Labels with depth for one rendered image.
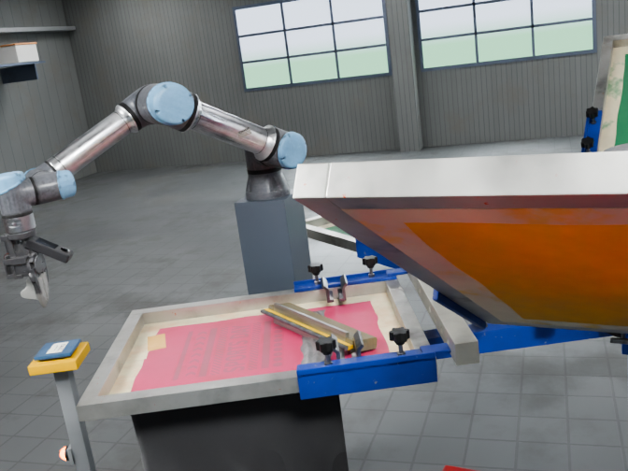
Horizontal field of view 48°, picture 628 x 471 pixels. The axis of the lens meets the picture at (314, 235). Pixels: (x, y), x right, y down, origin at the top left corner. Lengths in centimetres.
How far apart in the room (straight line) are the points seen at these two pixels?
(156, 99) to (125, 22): 1040
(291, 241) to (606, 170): 181
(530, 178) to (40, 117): 1163
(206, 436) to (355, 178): 112
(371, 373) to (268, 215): 94
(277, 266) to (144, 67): 1006
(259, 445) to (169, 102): 95
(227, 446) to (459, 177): 119
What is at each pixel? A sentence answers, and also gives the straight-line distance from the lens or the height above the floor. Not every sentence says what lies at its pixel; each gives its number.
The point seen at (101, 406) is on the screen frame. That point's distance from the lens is 165.
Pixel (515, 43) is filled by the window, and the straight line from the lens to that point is 1057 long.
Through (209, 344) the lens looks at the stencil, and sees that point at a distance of 191.
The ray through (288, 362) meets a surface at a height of 95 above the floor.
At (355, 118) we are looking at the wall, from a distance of 1101.
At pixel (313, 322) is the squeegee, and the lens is 180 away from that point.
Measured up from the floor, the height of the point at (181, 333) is 95.
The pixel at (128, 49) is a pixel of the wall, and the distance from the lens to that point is 1243.
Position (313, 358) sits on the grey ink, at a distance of 171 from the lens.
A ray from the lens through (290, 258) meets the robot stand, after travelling 237.
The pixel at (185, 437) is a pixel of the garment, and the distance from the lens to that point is 173.
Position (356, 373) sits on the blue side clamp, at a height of 99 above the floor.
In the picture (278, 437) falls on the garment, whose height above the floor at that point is 81.
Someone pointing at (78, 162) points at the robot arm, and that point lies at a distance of 212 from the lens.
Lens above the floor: 167
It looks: 15 degrees down
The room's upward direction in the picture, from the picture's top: 7 degrees counter-clockwise
